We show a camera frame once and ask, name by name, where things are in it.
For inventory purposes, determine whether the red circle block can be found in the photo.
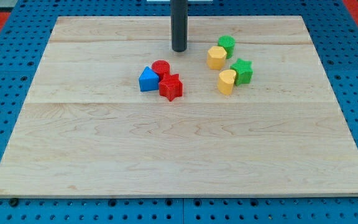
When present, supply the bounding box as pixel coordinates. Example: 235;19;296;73
152;60;170;80

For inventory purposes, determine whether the yellow hexagon block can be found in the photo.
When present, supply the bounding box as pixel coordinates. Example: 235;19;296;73
206;46;227;70

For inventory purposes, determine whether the green circle block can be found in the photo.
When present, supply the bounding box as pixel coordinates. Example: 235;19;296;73
218;35;236;58

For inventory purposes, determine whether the red star block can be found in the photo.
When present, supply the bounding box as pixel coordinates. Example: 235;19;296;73
158;74;183;101

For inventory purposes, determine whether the blue triangle block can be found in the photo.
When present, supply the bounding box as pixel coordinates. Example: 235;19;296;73
138;67;160;91

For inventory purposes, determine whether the yellow heart block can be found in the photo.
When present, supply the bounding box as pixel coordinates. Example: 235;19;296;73
217;69;237;95

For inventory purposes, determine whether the green star block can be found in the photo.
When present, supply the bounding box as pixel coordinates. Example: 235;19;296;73
230;58;253;86

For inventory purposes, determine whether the light wooden board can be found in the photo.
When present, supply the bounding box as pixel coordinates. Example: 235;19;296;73
0;16;358;198

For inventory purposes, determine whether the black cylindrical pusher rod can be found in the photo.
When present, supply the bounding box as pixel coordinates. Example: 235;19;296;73
170;0;188;52

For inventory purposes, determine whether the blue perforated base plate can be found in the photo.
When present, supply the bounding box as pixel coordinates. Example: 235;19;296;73
0;0;358;223

